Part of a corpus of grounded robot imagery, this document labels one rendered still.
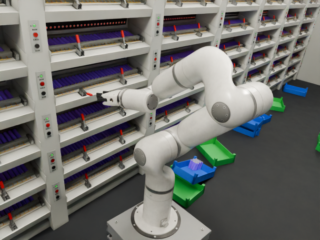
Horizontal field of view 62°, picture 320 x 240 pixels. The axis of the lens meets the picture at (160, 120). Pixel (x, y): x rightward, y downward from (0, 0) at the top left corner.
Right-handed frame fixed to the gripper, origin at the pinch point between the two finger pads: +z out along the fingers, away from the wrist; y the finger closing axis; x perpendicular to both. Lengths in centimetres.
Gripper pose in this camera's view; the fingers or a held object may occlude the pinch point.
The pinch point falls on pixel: (103, 95)
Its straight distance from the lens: 124.3
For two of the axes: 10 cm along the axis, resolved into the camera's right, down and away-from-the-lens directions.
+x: -1.0, -9.4, -3.2
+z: -7.3, -1.4, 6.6
